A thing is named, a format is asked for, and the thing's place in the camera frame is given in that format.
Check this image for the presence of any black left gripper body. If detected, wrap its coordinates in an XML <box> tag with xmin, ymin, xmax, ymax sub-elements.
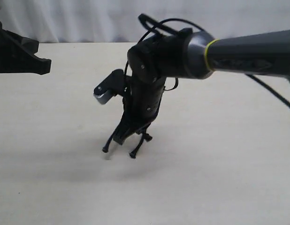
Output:
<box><xmin>0</xmin><ymin>21</ymin><xmax>39</xmax><ymax>74</ymax></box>

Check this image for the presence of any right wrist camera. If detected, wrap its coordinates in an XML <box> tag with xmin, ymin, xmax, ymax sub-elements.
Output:
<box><xmin>93</xmin><ymin>69</ymin><xmax>125</xmax><ymax>105</ymax></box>

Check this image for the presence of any white backdrop curtain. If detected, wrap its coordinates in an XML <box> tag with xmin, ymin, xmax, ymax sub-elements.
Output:
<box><xmin>0</xmin><ymin>0</ymin><xmax>290</xmax><ymax>43</ymax></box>

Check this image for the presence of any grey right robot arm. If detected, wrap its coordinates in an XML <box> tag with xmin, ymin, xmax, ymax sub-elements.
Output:
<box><xmin>111</xmin><ymin>29</ymin><xmax>290</xmax><ymax>144</ymax></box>

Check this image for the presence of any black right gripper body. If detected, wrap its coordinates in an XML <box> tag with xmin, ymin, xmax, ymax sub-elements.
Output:
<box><xmin>122</xmin><ymin>75</ymin><xmax>165</xmax><ymax>131</ymax></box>

